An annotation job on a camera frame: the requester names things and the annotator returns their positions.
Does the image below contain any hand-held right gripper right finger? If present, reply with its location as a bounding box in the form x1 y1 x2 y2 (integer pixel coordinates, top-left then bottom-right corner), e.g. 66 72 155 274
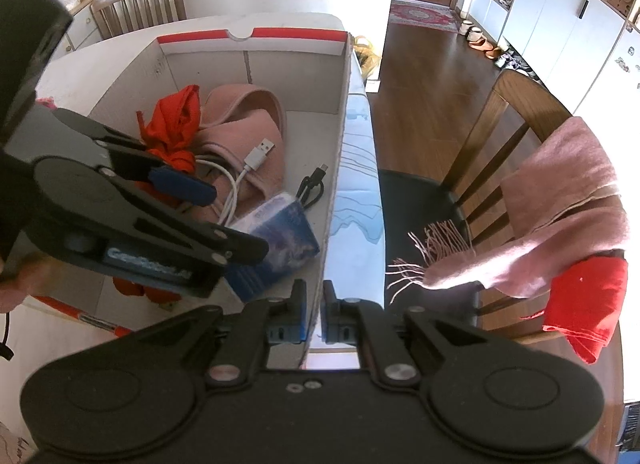
322 281 481 389

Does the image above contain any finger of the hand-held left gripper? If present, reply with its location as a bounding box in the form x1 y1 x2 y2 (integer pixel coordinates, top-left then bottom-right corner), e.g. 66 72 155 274
50 108 218 207
97 169 271 267

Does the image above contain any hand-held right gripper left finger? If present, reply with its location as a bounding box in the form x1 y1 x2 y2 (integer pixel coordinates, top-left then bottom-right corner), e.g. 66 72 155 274
145 279 309 391

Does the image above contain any blue printed box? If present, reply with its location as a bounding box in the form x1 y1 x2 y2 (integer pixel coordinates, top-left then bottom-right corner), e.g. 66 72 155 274
225 193 321 303

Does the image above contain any white usb cable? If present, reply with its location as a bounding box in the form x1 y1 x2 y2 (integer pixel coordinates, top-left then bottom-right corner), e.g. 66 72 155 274
192 139 277 226

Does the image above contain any red knotted cloth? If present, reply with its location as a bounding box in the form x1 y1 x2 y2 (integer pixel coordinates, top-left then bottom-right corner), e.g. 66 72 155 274
112 85 202 305

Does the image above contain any black usb cable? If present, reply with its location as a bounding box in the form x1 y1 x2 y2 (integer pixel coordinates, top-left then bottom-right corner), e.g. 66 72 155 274
297 163 329 208

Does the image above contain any white cardboard box red stripe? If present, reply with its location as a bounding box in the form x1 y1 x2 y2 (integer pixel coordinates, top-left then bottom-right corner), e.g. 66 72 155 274
27 27 353 370

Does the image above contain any person's left hand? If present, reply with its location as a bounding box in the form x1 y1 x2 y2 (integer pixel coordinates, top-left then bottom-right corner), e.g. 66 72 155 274
0 254 52 314

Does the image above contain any white sideboard cabinet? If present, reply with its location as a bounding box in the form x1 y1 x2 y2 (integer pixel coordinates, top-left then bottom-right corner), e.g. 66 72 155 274
50 0 102 61

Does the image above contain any pink fabric slipper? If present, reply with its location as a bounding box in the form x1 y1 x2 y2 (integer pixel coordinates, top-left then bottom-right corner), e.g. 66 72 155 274
194 84 287 225

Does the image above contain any yellow plastic bag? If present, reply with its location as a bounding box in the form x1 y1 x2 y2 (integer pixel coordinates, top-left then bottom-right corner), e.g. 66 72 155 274
352 36 382 80

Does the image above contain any red folded cloth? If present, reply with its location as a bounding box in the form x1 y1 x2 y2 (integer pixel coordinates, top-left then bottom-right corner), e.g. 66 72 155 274
542 254 629 366

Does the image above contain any pink fringed scarf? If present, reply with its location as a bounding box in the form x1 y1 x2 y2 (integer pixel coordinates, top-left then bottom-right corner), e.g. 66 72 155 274
387 117 631 302

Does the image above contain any wooden chair with black seat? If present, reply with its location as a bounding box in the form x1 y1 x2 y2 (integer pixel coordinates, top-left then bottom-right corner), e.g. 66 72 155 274
378 69 626 345

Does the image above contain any red patterned rug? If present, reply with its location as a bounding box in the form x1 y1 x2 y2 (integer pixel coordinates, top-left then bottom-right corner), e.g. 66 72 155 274
389 0 459 34

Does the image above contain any row of shoes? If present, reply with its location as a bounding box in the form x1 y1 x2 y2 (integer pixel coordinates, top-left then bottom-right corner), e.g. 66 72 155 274
459 19 539 83

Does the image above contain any white tall cabinet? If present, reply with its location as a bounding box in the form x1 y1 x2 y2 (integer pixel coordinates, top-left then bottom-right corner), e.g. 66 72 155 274
470 0 640 95

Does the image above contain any white fridge with magnets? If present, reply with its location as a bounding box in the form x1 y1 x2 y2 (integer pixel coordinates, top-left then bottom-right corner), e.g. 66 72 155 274
572 24 640 120

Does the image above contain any thin black cable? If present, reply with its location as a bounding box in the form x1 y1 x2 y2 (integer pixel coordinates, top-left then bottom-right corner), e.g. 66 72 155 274
0 311 15 361

